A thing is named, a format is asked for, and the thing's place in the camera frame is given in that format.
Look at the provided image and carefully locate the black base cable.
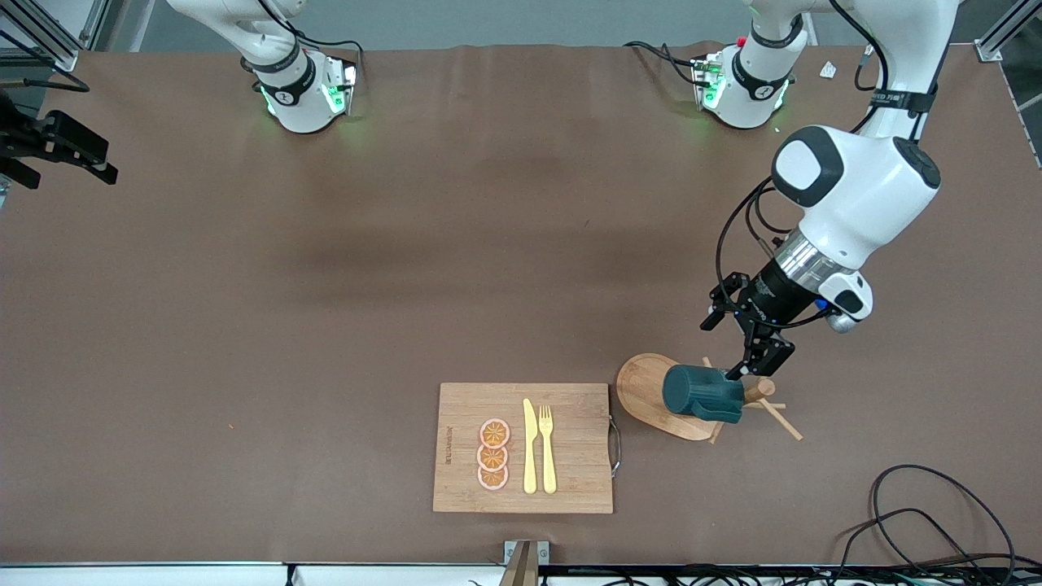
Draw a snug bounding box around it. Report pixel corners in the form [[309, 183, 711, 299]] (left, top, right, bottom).
[[625, 41, 701, 86], [289, 31, 365, 82]]

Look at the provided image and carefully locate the dark green ribbed cup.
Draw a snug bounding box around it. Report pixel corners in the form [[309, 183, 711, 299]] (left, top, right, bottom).
[[662, 364, 746, 425]]

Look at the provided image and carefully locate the white table frame rail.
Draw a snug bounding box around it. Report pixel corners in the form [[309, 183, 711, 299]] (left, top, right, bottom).
[[0, 562, 676, 586]]

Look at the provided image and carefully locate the black right base cable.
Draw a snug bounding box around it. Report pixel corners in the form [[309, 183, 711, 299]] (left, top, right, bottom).
[[289, 31, 365, 82]]

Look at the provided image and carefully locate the yellow plastic knife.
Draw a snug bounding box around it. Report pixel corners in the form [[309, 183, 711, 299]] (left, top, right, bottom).
[[523, 398, 539, 495]]

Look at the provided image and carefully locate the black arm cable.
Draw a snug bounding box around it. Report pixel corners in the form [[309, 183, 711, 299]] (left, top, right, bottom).
[[0, 28, 92, 90], [715, 175, 823, 330]]

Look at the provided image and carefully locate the black left base cable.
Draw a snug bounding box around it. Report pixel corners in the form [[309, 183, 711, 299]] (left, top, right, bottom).
[[625, 41, 701, 86]]

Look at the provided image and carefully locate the brown table cover mat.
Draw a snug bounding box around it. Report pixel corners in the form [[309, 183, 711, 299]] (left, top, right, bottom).
[[0, 42, 1042, 568]]

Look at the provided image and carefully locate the bamboo cutting board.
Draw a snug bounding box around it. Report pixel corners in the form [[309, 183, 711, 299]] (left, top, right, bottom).
[[432, 383, 622, 514]]

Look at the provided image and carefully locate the black looped floor cable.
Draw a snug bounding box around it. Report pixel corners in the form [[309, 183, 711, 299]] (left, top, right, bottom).
[[869, 464, 1018, 586], [838, 509, 990, 586]]

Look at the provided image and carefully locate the metal bracket with post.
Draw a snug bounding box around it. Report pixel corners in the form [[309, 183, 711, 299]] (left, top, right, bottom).
[[498, 540, 551, 586]]

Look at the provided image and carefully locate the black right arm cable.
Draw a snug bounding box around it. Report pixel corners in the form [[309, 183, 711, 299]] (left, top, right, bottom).
[[0, 28, 92, 90]]

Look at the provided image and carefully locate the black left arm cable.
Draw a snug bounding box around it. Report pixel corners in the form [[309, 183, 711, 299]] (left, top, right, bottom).
[[715, 175, 823, 330]]

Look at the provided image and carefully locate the yellow plastic fork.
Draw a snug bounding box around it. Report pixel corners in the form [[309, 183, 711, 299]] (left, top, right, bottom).
[[538, 405, 558, 495]]

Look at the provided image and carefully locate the aluminium frame profile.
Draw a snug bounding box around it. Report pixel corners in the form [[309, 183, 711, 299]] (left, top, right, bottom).
[[0, 0, 111, 74], [975, 0, 1042, 64]]

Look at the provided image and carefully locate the wooden mug tree rack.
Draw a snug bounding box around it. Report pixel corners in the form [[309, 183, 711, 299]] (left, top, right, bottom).
[[615, 342, 804, 445]]

